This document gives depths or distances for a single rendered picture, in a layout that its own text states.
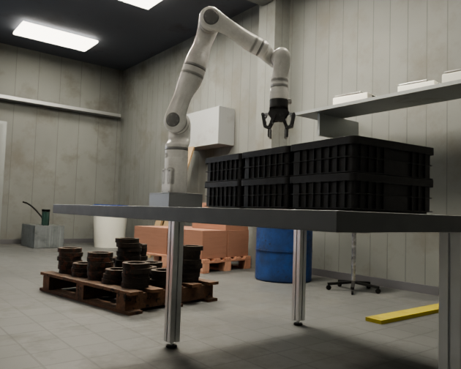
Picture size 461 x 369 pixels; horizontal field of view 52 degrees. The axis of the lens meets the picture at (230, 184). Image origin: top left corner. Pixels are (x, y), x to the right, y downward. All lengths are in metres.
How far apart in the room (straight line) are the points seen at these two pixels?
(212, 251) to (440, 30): 3.24
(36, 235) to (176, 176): 6.57
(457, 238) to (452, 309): 0.19
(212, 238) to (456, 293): 4.22
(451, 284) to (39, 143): 8.61
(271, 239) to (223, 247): 0.93
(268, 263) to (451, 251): 3.53
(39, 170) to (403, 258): 6.76
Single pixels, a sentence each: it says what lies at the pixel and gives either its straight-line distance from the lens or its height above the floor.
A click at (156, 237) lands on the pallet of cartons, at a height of 0.35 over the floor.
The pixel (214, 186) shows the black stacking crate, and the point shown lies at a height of 0.80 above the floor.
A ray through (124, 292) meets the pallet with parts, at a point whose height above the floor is 0.14.
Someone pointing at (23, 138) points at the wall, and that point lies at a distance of 9.39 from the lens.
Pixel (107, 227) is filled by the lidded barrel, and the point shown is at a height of 0.36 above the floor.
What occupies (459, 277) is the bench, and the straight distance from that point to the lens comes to 1.39.
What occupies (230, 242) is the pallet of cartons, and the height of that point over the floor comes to 0.33.
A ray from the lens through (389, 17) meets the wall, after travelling 5.36.
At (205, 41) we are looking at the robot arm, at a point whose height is 1.37.
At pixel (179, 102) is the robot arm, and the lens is 1.86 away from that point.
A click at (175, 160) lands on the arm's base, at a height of 0.88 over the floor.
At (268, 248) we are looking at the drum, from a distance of 4.81.
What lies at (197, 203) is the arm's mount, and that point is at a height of 0.72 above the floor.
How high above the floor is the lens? 0.69
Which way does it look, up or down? 3 degrees up
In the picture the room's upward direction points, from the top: 2 degrees clockwise
